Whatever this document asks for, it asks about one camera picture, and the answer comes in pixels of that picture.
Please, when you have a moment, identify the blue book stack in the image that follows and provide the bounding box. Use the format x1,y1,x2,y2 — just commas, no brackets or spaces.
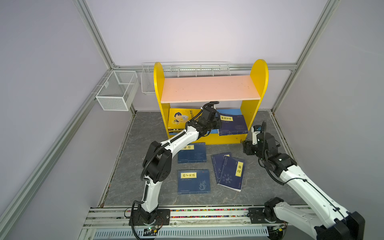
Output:
218,113,249,136
178,169,211,195

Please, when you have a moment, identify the yellow cartoon book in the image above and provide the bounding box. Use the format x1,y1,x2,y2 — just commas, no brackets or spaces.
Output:
168,108,200,133

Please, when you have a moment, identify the blue book lowest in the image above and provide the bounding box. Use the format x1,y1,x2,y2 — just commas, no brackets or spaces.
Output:
211,152,232,184

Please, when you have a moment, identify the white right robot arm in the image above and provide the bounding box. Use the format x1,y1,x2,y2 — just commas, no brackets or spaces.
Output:
243,130,366,240

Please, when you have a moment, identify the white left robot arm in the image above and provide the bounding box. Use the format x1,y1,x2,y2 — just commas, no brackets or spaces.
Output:
137,101,221,217

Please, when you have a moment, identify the blue book yellow label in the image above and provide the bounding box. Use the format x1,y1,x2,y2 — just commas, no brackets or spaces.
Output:
178,143,207,164

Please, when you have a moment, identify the yellow bookshelf with coloured shelves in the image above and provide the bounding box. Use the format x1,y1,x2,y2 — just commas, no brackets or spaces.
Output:
154,60,269,130

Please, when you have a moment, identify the blue book bottom stack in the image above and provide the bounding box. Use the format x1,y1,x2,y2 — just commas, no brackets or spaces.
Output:
178,169,211,195

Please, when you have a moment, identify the white mesh basket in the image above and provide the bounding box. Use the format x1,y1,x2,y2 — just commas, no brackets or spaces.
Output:
96,70,140,112

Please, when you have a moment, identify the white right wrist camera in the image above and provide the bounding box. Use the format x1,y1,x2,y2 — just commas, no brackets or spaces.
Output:
251,125,262,145

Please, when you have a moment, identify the white wire rack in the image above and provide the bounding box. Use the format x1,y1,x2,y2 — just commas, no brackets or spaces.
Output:
141,62,231,95

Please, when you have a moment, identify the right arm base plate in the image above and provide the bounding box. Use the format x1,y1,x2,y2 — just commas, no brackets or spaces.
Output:
247,207,285,224

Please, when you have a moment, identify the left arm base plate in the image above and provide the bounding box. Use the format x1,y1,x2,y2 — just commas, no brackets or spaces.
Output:
129,209,171,226

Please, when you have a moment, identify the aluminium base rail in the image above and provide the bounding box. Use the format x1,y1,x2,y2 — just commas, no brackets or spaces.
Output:
79,205,315,240

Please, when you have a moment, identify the aluminium frame rail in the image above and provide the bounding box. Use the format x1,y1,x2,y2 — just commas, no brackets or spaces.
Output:
0,0,139,232

